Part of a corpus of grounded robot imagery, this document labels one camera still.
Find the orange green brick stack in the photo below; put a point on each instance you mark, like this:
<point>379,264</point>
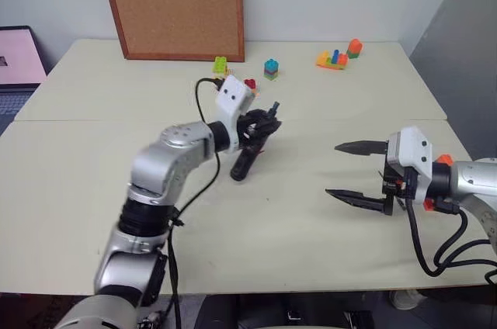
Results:
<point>354,48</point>

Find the laptop with pink screen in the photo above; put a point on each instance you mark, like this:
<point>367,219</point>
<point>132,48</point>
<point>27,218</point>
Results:
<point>19,57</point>

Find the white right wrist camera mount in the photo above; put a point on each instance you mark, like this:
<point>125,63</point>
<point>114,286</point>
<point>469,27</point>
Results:
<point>411,146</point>

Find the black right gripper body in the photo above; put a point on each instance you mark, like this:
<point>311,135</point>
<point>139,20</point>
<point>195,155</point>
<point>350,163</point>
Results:
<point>396,187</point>

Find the blue green brick stack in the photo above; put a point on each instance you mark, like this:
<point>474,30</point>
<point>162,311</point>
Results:
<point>271,69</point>

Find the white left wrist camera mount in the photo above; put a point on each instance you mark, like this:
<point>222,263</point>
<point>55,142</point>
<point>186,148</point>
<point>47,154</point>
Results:
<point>233,98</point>

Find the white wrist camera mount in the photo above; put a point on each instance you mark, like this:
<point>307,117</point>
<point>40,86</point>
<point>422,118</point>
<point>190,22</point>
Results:
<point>233,98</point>
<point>411,146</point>

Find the green toy brick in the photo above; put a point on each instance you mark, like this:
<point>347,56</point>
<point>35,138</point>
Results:
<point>220,64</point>

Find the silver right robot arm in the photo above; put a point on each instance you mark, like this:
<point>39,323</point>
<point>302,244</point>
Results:
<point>473,177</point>

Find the red toy brick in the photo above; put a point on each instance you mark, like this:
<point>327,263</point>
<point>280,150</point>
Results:
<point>251,84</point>

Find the white rounded object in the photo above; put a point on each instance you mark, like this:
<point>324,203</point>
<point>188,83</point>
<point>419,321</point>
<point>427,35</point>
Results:
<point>405,299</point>

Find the wood framed cork board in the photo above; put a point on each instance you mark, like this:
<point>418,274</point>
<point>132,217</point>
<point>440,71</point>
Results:
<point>174,7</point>

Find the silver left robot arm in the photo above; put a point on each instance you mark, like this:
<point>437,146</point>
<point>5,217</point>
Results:
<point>171,162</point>

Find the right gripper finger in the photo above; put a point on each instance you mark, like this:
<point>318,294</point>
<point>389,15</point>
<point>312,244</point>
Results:
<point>361,201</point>
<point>365,147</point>

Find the orange right wrist clamp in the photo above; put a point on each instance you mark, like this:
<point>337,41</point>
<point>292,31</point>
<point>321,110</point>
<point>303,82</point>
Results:
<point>444,160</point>

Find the yellow blue orange brick build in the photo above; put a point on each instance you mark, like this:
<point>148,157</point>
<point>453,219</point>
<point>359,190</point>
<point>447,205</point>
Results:
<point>332,59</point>

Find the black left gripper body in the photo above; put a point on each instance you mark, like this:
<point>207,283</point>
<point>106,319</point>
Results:
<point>248,133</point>

